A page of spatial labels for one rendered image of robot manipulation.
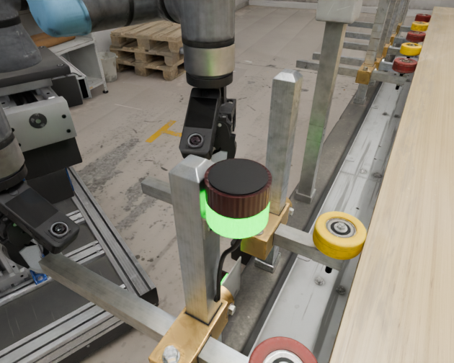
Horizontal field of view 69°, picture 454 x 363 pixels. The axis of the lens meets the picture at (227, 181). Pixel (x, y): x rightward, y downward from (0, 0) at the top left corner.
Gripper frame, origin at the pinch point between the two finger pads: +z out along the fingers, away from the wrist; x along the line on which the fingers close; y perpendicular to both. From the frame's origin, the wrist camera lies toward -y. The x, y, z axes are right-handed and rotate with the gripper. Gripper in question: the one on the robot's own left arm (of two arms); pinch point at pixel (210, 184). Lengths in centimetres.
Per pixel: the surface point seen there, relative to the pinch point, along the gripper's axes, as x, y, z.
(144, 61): 136, 303, 76
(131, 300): 7.6, -21.5, 5.6
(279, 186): -12.3, -0.2, -1.2
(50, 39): 181, 220, 35
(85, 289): 15.1, -20.8, 5.7
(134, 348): 35, 10, 92
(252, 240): -8.6, -6.5, 6.4
